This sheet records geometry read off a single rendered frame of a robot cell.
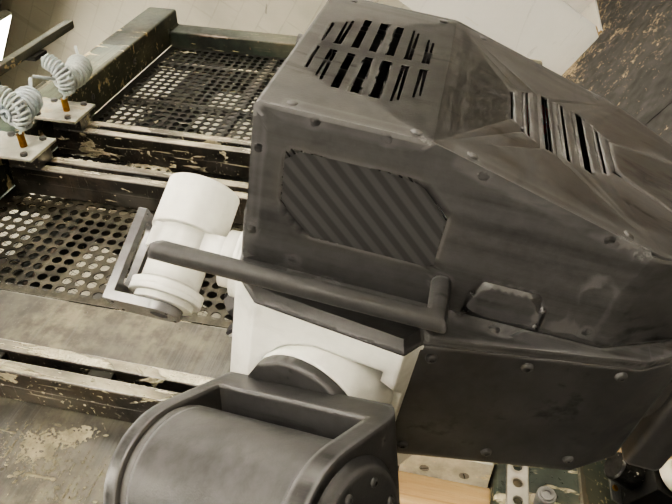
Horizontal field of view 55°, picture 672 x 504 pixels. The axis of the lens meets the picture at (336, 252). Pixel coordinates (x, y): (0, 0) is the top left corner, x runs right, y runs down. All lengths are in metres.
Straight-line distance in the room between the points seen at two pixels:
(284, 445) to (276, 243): 0.13
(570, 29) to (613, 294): 4.09
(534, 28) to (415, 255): 4.09
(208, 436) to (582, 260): 0.23
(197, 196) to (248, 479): 0.29
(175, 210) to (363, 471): 0.30
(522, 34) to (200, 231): 4.00
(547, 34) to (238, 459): 4.22
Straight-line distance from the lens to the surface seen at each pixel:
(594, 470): 1.01
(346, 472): 0.33
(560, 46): 4.50
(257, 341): 0.43
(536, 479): 0.96
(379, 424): 0.36
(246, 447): 0.36
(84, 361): 1.08
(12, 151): 1.59
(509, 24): 4.44
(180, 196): 0.56
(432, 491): 0.96
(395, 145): 0.35
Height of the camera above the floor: 1.41
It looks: 11 degrees down
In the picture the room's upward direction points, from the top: 58 degrees counter-clockwise
